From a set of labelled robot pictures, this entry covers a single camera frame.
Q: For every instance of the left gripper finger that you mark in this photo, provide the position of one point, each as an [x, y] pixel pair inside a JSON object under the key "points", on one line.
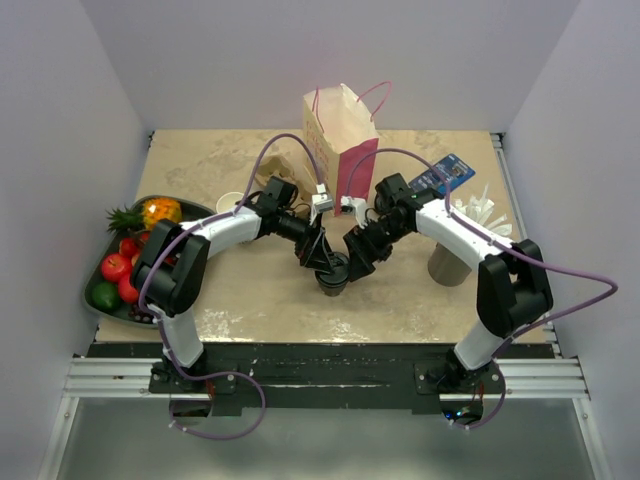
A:
{"points": [[335, 260], [312, 257]]}

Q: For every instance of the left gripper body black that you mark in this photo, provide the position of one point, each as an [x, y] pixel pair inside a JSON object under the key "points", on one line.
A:
{"points": [[301, 234]]}

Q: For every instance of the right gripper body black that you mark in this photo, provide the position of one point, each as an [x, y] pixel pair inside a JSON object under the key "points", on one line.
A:
{"points": [[382, 235]]}

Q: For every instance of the black coffee cup lid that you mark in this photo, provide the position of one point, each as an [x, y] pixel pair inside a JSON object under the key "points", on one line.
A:
{"points": [[334, 282]]}

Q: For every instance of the cardboard cup carrier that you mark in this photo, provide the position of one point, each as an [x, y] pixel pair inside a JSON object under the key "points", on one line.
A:
{"points": [[273, 165]]}

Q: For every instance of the dark paper coffee cup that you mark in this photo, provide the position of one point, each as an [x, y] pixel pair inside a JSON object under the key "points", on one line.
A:
{"points": [[332, 290]]}

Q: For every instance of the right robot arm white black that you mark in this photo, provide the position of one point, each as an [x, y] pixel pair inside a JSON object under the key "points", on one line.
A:
{"points": [[512, 288]]}

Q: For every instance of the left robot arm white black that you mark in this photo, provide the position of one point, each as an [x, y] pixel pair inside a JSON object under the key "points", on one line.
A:
{"points": [[169, 273]]}

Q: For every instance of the grey straw holder cup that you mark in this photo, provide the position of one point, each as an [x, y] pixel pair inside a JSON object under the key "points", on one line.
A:
{"points": [[447, 269]]}

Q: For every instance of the pink beige paper bag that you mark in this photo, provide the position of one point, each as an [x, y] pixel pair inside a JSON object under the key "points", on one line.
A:
{"points": [[340, 131]]}

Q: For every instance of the blue razor package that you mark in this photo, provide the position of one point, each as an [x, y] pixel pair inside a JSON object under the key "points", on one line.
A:
{"points": [[453, 169]]}

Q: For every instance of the dark green fruit tray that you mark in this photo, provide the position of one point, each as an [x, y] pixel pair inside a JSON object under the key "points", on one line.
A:
{"points": [[128, 294]]}

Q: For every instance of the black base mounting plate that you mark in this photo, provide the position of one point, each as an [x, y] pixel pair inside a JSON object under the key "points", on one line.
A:
{"points": [[233, 377]]}

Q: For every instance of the toy pineapple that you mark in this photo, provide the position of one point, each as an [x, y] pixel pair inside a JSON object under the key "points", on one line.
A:
{"points": [[144, 216]]}

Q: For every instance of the red apple rear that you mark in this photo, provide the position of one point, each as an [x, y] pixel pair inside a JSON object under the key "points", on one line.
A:
{"points": [[128, 247]]}

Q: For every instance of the red apple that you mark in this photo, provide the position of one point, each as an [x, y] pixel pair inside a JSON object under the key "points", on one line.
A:
{"points": [[115, 266], [128, 247]]}

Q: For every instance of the dark red grapes bunch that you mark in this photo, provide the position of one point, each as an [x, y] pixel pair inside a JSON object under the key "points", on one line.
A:
{"points": [[139, 316]]}

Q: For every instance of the red apple front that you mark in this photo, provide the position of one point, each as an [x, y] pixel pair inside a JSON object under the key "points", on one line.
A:
{"points": [[115, 266]]}

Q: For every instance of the green lime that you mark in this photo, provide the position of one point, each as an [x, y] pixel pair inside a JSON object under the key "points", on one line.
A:
{"points": [[105, 296]]}

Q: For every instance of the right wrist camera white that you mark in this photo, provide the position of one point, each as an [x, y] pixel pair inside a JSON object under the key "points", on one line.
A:
{"points": [[356, 207]]}

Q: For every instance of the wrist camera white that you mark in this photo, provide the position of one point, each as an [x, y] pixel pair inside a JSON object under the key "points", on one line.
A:
{"points": [[356, 207], [321, 202]]}

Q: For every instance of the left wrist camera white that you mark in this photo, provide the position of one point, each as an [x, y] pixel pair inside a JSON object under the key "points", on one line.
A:
{"points": [[321, 202]]}

